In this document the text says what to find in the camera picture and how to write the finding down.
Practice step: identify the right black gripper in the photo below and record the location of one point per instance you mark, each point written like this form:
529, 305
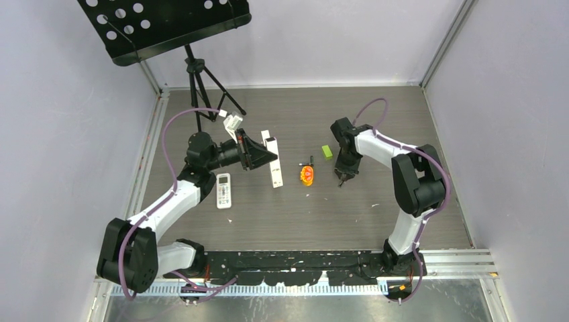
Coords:
341, 168

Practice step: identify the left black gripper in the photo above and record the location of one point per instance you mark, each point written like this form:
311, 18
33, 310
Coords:
251, 154

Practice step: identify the long white remote control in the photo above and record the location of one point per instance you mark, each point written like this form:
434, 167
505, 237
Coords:
275, 167

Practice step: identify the white remote battery cover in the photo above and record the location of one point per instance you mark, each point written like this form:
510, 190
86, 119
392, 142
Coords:
265, 137

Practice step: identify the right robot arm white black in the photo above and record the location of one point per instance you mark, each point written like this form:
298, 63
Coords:
420, 185

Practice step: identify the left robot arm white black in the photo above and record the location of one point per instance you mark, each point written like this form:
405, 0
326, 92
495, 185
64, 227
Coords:
130, 255

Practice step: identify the white air conditioner remote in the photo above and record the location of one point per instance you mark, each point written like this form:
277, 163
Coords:
223, 191

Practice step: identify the green rectangular block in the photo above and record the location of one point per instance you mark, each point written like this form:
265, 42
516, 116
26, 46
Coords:
327, 152

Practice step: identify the orange yellow toy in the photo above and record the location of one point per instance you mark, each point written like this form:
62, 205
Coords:
307, 175

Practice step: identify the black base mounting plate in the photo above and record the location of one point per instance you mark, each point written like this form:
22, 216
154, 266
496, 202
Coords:
301, 268

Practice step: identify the black music stand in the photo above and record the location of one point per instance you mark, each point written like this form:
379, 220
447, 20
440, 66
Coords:
134, 31

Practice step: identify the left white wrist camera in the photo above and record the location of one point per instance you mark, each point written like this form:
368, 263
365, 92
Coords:
231, 122

